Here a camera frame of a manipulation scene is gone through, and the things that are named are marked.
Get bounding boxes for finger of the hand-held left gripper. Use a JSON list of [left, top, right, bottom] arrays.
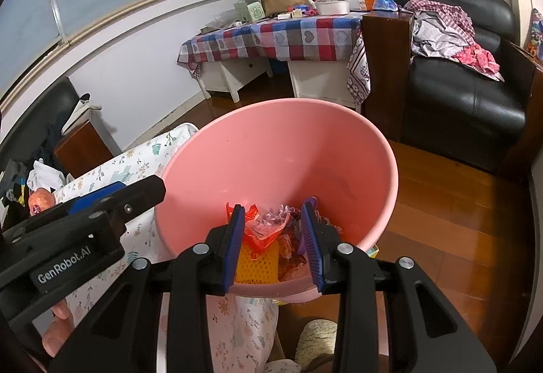
[[90, 175, 167, 236], [25, 181, 128, 230]]

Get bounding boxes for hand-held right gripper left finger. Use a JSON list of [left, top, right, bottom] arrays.
[[49, 204, 247, 373]]

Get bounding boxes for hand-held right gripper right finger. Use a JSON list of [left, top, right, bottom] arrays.
[[300, 202, 497, 373]]

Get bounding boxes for red snack wrapper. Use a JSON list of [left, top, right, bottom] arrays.
[[225, 202, 283, 260]]

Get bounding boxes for yellow foam fruit net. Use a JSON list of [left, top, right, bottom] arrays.
[[235, 239, 283, 285]]

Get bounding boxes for pink plastic bucket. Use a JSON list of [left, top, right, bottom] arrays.
[[153, 98, 398, 301]]

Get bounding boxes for person's left hand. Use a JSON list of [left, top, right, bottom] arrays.
[[41, 298, 80, 352]]

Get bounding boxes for floral tablecloth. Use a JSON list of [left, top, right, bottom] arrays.
[[42, 123, 281, 373]]

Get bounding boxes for small brown wooden cabinet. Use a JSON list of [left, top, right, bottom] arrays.
[[54, 119, 124, 179]]

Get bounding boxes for red apple with sticker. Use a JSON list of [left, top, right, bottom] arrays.
[[27, 188, 56, 217]]

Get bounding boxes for dark navy garment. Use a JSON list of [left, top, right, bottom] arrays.
[[36, 123, 64, 166]]

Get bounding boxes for yellow and blue cloth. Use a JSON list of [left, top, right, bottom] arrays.
[[6, 180, 26, 204]]

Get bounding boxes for beige fuzzy slipper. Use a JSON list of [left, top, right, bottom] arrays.
[[294, 318, 338, 368]]

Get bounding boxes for black leather sofa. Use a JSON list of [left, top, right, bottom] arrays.
[[0, 76, 86, 196]]

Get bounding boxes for white table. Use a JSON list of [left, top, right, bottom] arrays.
[[197, 57, 361, 109]]

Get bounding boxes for clear plastic packaging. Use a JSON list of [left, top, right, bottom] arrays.
[[199, 10, 239, 35]]

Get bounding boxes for black leather armchair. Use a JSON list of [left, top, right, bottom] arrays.
[[360, 0, 543, 188]]

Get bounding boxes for green box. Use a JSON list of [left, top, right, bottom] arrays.
[[233, 0, 264, 22]]

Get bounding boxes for checkered tablecloth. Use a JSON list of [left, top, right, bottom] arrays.
[[177, 13, 370, 105]]

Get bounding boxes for small colourful packets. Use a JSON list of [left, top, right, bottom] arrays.
[[275, 4, 319, 20]]

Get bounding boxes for light grey garment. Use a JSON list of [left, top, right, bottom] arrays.
[[410, 15, 472, 59]]

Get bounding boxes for pink floral garment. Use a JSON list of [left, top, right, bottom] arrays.
[[450, 41, 506, 82]]

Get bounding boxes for plaid garment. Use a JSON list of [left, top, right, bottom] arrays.
[[405, 0, 475, 40]]

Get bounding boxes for colourful printed box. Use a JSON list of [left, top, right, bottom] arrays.
[[523, 8, 543, 61]]

